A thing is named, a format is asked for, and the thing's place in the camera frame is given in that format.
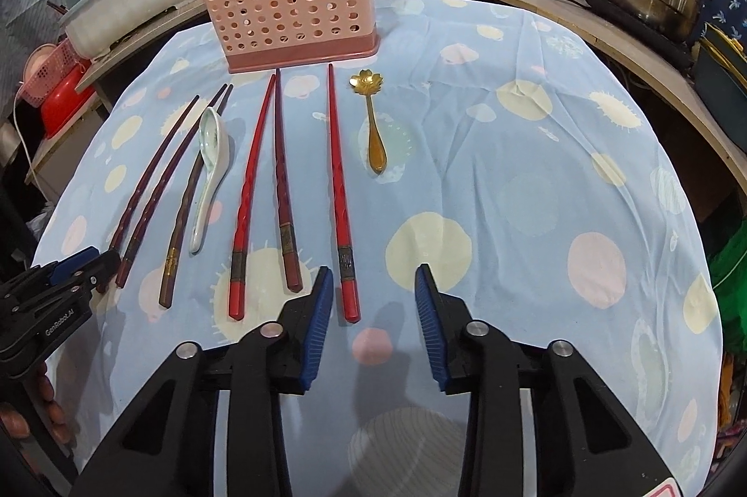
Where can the curved wooden counter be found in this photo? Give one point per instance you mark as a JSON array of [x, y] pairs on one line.
[[525, 3]]

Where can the pink perforated utensil holder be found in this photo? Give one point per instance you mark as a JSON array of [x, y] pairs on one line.
[[280, 12]]

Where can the white ceramic spoon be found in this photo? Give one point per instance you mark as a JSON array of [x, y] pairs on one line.
[[211, 135]]

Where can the dark green storage box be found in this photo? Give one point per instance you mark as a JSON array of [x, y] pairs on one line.
[[721, 76]]

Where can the person's left hand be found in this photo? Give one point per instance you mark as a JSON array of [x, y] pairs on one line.
[[45, 386]]

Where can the dark brown chopstick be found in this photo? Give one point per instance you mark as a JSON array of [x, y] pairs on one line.
[[124, 272], [127, 211]]

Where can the black induction cooker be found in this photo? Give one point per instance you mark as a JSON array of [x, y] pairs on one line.
[[618, 15]]

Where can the red plastic basin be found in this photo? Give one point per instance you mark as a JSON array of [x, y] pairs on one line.
[[67, 106]]

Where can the grey side table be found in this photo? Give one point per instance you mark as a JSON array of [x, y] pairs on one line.
[[134, 47]]

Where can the bright red chopstick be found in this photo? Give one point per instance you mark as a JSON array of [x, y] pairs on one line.
[[236, 298], [349, 292]]

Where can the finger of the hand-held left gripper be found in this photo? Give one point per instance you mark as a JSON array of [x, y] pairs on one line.
[[99, 269], [73, 266]]

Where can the brown chopstick with gold band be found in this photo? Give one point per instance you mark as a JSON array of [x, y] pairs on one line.
[[167, 281]]

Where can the gold flower-shaped spoon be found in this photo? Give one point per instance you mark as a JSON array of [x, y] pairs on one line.
[[376, 155]]

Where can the small pink basket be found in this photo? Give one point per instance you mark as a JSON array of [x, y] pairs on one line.
[[49, 71]]

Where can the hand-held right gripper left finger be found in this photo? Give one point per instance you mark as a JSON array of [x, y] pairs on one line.
[[318, 322]]

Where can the blue printed tablecloth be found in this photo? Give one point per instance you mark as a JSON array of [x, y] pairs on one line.
[[496, 152]]

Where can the dark red chopstick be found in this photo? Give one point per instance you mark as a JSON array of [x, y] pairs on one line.
[[290, 263]]

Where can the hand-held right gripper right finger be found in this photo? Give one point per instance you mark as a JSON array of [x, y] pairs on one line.
[[429, 322]]

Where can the green cloth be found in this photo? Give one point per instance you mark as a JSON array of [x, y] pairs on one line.
[[732, 281]]

